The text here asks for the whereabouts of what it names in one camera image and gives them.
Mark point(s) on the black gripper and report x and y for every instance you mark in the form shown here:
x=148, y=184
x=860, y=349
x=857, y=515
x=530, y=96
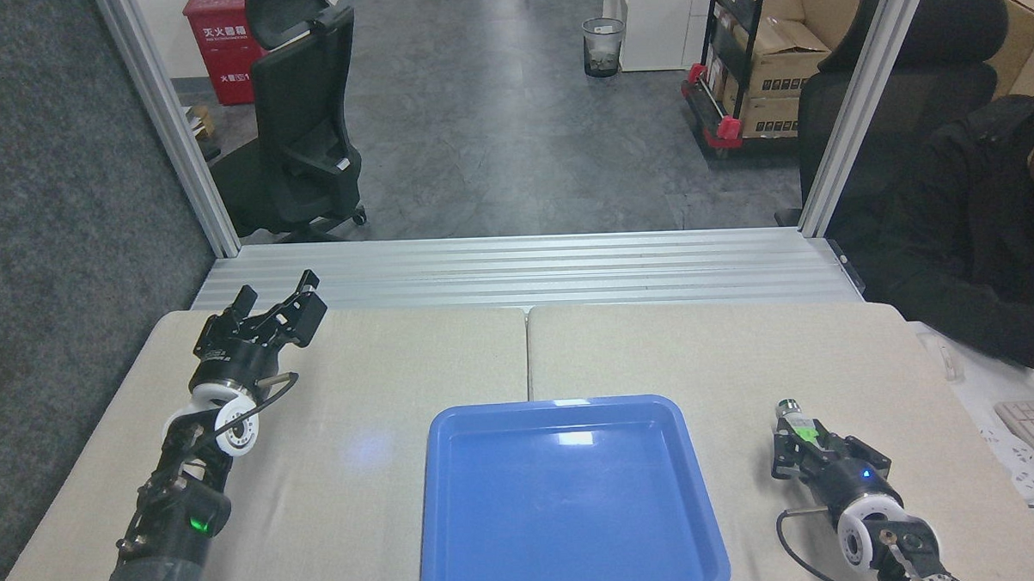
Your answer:
x=236, y=359
x=852, y=478

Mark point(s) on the green and silver switch part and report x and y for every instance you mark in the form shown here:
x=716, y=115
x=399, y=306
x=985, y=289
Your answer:
x=797, y=423

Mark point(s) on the blue plastic tray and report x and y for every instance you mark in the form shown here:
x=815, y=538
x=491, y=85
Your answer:
x=567, y=504

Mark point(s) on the clear plastic piece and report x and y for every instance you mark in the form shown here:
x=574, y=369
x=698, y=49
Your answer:
x=945, y=357

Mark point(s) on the black office chair with headrest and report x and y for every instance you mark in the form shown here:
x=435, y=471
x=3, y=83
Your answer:
x=304, y=117

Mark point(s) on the white power strip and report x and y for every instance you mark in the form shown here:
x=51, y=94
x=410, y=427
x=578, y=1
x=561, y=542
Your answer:
x=1018, y=466

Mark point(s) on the small cardboard box on floor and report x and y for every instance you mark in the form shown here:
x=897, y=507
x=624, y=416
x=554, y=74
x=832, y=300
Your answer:
x=199, y=121

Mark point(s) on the red fire extinguisher box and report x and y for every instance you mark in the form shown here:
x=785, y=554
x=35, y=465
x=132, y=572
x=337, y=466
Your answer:
x=220, y=51

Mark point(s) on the person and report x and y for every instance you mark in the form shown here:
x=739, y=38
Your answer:
x=962, y=223

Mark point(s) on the flat cardboard box on cart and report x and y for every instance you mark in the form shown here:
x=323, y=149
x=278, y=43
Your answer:
x=769, y=116

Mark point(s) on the black cart with red corners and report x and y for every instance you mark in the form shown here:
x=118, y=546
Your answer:
x=717, y=103

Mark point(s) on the black office chair rounded back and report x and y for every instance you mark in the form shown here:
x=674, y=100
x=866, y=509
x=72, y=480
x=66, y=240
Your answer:
x=931, y=78

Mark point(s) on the open cardboard box on cart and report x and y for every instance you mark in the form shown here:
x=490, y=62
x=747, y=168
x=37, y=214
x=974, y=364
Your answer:
x=780, y=62

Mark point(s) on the black mesh waste bin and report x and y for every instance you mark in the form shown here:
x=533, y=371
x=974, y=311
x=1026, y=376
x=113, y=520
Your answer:
x=603, y=47

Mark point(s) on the white cabinet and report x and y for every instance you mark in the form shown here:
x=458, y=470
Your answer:
x=654, y=19

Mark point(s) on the silver aluminium post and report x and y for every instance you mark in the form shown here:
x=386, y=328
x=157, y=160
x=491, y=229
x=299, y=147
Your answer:
x=863, y=106
x=176, y=130

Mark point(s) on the silver aluminium table rail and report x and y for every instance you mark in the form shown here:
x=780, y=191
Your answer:
x=525, y=273

